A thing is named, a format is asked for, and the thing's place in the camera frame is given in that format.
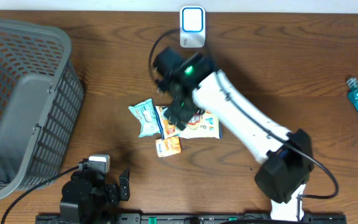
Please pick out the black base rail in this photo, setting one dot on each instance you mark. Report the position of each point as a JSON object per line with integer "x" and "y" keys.
{"x": 135, "y": 218}

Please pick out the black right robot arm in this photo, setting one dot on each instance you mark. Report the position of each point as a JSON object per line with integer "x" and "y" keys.
{"x": 197, "y": 86}

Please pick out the white barcode scanner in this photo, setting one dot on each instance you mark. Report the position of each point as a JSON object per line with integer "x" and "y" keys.
{"x": 192, "y": 27}

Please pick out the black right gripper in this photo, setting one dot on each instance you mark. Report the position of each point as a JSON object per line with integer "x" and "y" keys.
{"x": 184, "y": 114}

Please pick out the light blue wipes pack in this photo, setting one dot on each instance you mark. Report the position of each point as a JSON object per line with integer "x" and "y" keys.
{"x": 146, "y": 115}

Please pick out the orange small snack box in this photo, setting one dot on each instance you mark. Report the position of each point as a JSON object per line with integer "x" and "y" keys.
{"x": 168, "y": 147}

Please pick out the grey plastic mesh basket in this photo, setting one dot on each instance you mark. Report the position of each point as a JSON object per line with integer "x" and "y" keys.
{"x": 40, "y": 99}

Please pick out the cream chips snack bag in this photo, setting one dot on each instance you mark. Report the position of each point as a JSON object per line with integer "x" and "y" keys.
{"x": 200, "y": 126}

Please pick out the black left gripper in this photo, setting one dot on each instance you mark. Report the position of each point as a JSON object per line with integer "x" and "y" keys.
{"x": 114, "y": 196}

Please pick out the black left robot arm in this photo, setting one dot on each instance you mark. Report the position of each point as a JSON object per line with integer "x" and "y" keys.
{"x": 86, "y": 196}

